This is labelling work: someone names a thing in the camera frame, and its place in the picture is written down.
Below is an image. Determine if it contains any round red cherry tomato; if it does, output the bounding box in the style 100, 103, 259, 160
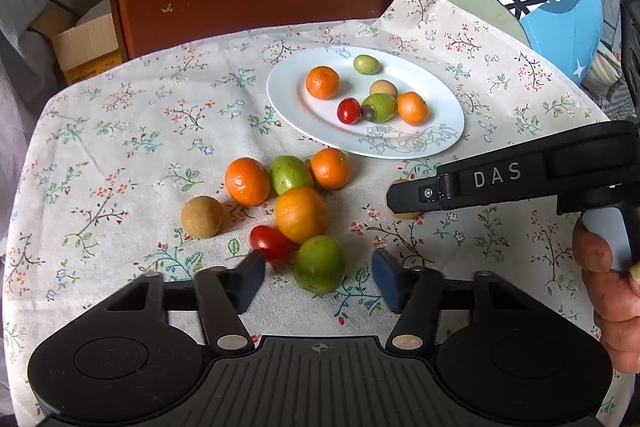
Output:
336, 98, 362, 126

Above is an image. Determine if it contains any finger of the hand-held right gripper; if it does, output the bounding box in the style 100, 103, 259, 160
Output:
386, 173, 455, 216

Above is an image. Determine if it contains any floral tablecloth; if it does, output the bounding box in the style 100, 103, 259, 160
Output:
2, 0, 640, 427

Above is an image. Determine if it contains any large orange tangerine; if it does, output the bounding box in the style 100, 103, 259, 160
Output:
305, 66, 341, 100

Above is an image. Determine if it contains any large green jujube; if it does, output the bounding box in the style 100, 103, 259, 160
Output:
293, 235, 346, 295

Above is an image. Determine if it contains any white oval plate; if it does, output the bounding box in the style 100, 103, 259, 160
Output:
266, 46, 466, 159

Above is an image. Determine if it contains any small orange tangerine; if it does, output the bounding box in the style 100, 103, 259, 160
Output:
310, 148, 351, 190

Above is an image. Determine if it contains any person's right hand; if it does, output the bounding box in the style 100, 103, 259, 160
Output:
572, 217, 640, 375

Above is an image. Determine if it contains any small green jujube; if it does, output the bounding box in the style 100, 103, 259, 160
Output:
353, 55, 382, 75

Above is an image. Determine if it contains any green jujube with brown end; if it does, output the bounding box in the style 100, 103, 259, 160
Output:
361, 93, 398, 124

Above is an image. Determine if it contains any open cardboard box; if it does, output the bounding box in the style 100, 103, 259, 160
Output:
27, 0, 123, 85

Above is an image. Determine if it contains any large tan longan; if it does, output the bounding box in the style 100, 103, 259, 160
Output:
180, 195, 224, 239

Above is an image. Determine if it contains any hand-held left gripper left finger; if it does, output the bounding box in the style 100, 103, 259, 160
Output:
102, 251, 266, 356

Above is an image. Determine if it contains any oval red cherry tomato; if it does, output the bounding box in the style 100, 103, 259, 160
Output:
249, 226, 296, 267

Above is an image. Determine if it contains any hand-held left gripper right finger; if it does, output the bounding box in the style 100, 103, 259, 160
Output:
371, 248, 534, 354

